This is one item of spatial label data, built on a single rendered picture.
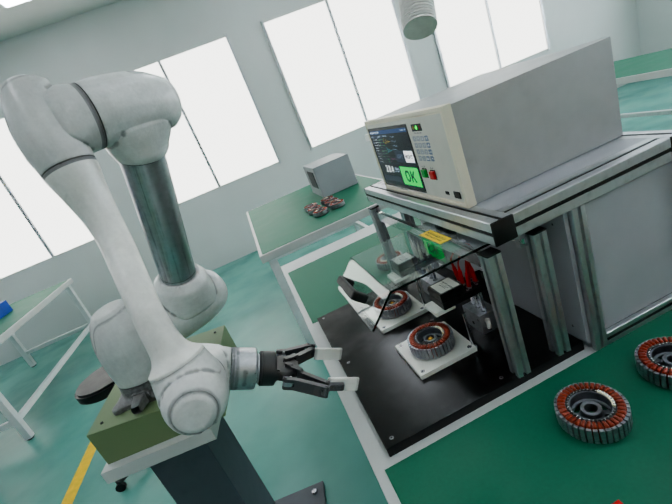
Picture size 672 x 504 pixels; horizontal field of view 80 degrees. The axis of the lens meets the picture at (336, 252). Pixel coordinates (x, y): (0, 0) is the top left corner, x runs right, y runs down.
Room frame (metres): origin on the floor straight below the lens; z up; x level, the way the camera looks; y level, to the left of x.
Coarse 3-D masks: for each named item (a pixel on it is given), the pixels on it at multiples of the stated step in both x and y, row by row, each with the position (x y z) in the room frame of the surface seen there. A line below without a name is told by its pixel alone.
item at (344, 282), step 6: (342, 276) 0.80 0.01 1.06; (342, 282) 0.77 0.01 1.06; (348, 282) 0.76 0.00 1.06; (342, 288) 0.75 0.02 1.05; (348, 288) 0.73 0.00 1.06; (348, 294) 0.71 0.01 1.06; (354, 294) 0.70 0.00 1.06; (360, 294) 0.70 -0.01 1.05; (366, 294) 0.71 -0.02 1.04; (354, 300) 0.70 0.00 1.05; (360, 300) 0.70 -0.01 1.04; (366, 300) 0.70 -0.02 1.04
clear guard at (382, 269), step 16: (432, 224) 0.87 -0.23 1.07; (400, 240) 0.86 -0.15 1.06; (416, 240) 0.82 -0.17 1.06; (448, 240) 0.75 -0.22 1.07; (464, 240) 0.72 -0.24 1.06; (368, 256) 0.84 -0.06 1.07; (384, 256) 0.80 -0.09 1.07; (400, 256) 0.77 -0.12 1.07; (416, 256) 0.74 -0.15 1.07; (432, 256) 0.71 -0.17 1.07; (448, 256) 0.68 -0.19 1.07; (464, 256) 0.66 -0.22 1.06; (352, 272) 0.83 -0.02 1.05; (368, 272) 0.75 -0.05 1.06; (384, 272) 0.72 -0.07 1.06; (400, 272) 0.70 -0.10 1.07; (416, 272) 0.67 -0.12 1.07; (432, 272) 0.65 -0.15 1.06; (368, 288) 0.72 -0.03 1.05; (384, 288) 0.66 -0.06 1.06; (400, 288) 0.64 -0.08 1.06; (352, 304) 0.75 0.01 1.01; (368, 304) 0.69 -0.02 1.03; (384, 304) 0.64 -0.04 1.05; (368, 320) 0.66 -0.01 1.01
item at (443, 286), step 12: (480, 276) 0.86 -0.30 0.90; (432, 288) 0.85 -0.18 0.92; (444, 288) 0.83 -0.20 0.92; (456, 288) 0.81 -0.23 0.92; (480, 288) 0.82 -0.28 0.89; (432, 300) 0.86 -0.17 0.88; (444, 300) 0.81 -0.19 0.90; (456, 300) 0.81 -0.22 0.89; (480, 300) 0.83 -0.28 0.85; (432, 312) 0.82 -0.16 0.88; (444, 312) 0.81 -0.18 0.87
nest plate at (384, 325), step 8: (416, 304) 1.05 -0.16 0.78; (408, 312) 1.02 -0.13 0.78; (416, 312) 1.01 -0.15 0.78; (424, 312) 1.01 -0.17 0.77; (384, 320) 1.03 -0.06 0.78; (392, 320) 1.02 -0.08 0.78; (400, 320) 1.00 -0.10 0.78; (408, 320) 1.00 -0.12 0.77; (384, 328) 0.99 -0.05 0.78; (392, 328) 0.99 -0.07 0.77
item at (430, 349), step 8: (416, 328) 0.88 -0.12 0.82; (424, 328) 0.87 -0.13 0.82; (432, 328) 0.86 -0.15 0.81; (440, 328) 0.84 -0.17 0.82; (448, 328) 0.82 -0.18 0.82; (408, 336) 0.86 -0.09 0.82; (416, 336) 0.85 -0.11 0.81; (424, 336) 0.86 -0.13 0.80; (432, 336) 0.84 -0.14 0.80; (440, 336) 0.84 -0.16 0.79; (448, 336) 0.80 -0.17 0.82; (408, 344) 0.83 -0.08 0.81; (416, 344) 0.81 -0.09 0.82; (424, 344) 0.80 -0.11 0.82; (432, 344) 0.79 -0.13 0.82; (440, 344) 0.78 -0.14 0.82; (448, 344) 0.78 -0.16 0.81; (416, 352) 0.80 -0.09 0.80; (424, 352) 0.79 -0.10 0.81; (432, 352) 0.78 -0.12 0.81; (440, 352) 0.78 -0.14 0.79
